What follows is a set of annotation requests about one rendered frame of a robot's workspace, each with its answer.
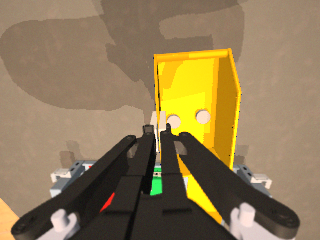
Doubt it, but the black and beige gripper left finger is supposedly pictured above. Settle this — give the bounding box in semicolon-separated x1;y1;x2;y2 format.
10;111;159;240

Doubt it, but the pale peach round disc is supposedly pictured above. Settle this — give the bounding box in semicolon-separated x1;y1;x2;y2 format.
167;114;181;129
195;109;211;124

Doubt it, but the green bin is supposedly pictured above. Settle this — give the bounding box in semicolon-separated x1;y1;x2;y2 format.
150;169;162;195

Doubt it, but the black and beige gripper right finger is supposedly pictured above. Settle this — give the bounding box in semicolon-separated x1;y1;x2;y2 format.
159;111;300;240

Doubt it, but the yellow bin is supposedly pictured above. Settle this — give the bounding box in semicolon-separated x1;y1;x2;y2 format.
154;49;241;170

